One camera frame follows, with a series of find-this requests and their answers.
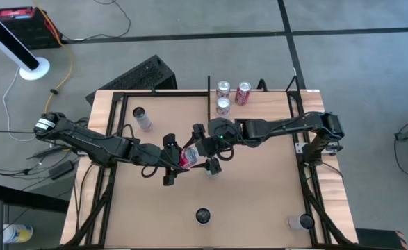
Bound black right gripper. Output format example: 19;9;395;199
183;123;222;176

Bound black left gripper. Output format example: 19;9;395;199
154;133;193;187

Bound red Coca-Cola can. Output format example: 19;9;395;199
234;81;252;106
179;147;200;170

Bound silver Diet Coke can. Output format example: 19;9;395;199
215;80;231;99
215;97;231;117

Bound tan surface sheet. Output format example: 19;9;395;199
104;95;312;248

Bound dark can bottom centre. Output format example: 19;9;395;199
195;207;212;226

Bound black power brick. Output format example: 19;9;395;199
48;160;75;181

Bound black power strip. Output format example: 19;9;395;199
26;144;71;160

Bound white pole stand round base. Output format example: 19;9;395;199
0;3;51;81

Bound white yellow wipes canister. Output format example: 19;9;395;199
2;224;34;244

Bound black orange striped case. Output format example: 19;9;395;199
355;228;408;250

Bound black red toolbox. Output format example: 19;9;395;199
0;6;64;50

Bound black aluminium rig frame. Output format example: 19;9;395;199
60;89;359;250

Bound yellow floor cable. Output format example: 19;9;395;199
32;0;74;115

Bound black floor cable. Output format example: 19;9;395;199
63;0;132;42

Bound white floor cable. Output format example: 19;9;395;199
2;67;51;142

